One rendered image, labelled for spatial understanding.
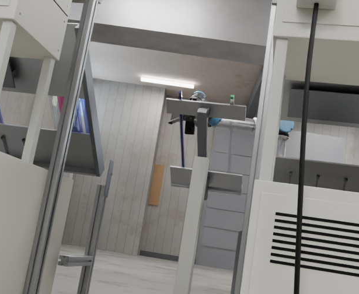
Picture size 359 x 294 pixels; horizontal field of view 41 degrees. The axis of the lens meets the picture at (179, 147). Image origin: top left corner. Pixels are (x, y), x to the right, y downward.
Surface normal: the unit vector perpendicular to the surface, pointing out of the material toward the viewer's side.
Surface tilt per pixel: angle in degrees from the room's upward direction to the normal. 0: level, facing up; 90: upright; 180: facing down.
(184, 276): 90
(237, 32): 90
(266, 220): 90
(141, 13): 90
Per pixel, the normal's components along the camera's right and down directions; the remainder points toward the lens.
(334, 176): -0.24, 0.56
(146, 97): -0.03, -0.19
